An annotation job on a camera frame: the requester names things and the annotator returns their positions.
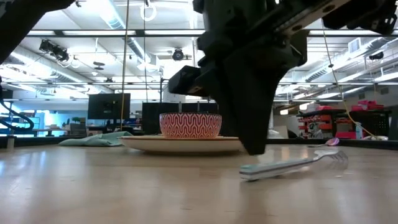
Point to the yellow ceramic plate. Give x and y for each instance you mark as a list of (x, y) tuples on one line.
[(174, 144)]

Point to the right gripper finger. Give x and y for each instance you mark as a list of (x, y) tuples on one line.
[(225, 87), (258, 109)]

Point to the red patterned bowl blue inside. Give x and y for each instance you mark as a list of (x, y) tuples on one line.
[(189, 126)]

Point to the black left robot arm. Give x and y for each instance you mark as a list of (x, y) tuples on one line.
[(18, 25)]

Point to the black ceiling camera cluster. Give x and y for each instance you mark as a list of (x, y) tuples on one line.
[(56, 51)]

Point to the black computer monitor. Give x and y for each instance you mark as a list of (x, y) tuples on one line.
[(109, 105)]

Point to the teal cloth napkin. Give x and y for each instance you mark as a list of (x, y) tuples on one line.
[(93, 140)]

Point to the black aluminium table frame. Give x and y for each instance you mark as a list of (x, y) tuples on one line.
[(292, 142)]

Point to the blue spray bottle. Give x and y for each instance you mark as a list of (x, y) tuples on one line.
[(359, 130)]

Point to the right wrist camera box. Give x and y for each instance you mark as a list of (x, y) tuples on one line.
[(183, 79)]

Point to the black ceiling spotlight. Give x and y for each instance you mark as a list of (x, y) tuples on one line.
[(178, 54)]

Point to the black shelf with red bins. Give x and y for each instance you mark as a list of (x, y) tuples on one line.
[(329, 119)]

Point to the red storage bin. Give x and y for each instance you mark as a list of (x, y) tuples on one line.
[(345, 135)]

